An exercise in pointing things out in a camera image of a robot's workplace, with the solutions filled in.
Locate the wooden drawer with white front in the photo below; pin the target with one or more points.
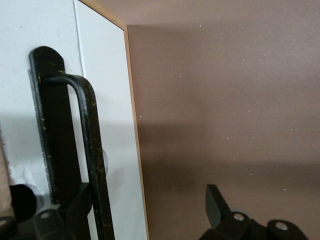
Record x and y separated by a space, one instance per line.
107 75

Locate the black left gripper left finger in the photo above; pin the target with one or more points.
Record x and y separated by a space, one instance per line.
62 215

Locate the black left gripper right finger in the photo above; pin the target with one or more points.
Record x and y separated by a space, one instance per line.
225 225

